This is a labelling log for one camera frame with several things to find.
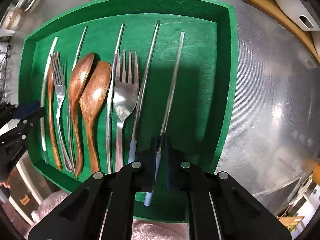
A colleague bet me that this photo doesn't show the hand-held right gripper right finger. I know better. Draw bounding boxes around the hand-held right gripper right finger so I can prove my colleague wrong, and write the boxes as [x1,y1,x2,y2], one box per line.
[162,137,292,240]

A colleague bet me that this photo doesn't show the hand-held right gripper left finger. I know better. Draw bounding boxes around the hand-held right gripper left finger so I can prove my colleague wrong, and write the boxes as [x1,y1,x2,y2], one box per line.
[27,137,157,240]

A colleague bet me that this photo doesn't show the dark ceramic bowl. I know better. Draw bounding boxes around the dark ceramic bowl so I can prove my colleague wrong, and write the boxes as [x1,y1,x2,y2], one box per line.
[23,0,40,12]

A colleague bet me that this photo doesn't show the small metal fork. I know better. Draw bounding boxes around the small metal fork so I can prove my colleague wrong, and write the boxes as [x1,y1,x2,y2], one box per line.
[50,52,75,172]

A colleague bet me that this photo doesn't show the large white plastic basket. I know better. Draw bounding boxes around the large white plastic basket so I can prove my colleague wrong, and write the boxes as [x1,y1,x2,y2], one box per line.
[262,0,317,31]

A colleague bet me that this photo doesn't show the pink fluffy towel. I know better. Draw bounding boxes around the pink fluffy towel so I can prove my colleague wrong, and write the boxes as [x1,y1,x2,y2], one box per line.
[31,190,190,240]

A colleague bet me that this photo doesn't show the white chopstick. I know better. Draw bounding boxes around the white chopstick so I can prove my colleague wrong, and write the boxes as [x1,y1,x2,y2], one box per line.
[40,37,59,164]

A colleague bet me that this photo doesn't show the black cable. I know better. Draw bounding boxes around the black cable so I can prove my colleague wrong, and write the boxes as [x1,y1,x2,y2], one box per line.
[0,44,12,100]

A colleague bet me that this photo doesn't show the green wooden tray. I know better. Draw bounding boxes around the green wooden tray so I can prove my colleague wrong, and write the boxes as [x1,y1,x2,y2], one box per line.
[18,0,238,223]

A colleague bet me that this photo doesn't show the brown wooden spoon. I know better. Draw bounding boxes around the brown wooden spoon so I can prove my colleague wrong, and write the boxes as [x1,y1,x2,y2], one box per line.
[68,52,95,177]
[79,61,112,174]

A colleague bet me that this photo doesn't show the wooden rack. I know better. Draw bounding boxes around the wooden rack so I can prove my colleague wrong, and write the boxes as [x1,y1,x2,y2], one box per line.
[236,0,320,64]

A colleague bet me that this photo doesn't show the blue-handled metal chopstick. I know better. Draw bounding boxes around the blue-handled metal chopstick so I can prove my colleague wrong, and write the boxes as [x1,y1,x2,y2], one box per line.
[144,31,185,207]
[128,19,160,164]

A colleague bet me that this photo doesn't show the large metal fork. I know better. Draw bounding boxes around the large metal fork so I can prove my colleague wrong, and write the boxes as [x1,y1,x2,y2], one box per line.
[114,49,139,173]

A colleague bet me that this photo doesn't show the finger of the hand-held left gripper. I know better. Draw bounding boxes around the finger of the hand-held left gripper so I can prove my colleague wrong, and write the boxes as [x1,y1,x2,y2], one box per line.
[0,100,47,128]
[0,120,34,151]

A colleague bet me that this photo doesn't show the plain metal chopstick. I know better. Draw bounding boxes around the plain metal chopstick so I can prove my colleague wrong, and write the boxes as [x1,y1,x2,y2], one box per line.
[67,26,88,180]
[106,21,125,174]

